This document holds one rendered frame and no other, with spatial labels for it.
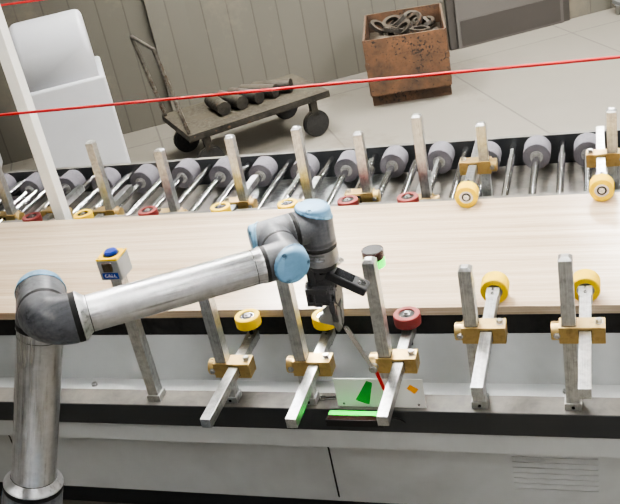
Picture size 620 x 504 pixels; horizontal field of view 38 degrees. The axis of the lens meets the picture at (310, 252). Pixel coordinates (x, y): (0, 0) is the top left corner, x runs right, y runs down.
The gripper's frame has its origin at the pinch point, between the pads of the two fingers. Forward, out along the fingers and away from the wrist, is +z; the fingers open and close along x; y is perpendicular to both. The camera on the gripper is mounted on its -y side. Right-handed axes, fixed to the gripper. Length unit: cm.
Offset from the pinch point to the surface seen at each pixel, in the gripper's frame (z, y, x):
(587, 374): 4, -63, 13
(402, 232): 11, -3, -74
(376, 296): -5.8, -9.2, -5.9
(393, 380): 15.2, -12.9, 3.2
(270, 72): 83, 192, -506
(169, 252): 13, 82, -66
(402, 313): 10.8, -11.3, -23.2
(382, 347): 10.8, -8.6, -6.0
